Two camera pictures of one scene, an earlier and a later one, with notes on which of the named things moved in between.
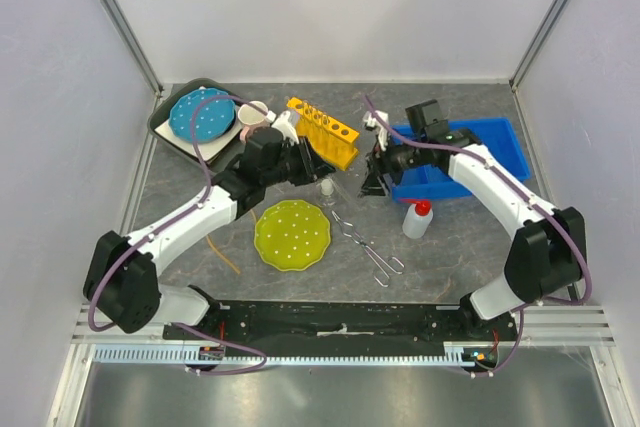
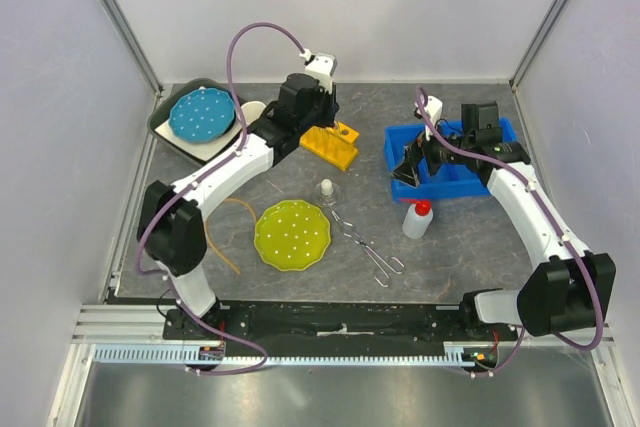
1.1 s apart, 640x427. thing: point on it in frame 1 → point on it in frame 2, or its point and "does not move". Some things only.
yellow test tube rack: [331, 140] does not move
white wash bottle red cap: [417, 219] does not move
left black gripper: [307, 156] → [332, 105]
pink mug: [252, 115] does not move
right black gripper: [380, 161] → [409, 171]
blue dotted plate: [214, 119] does not move
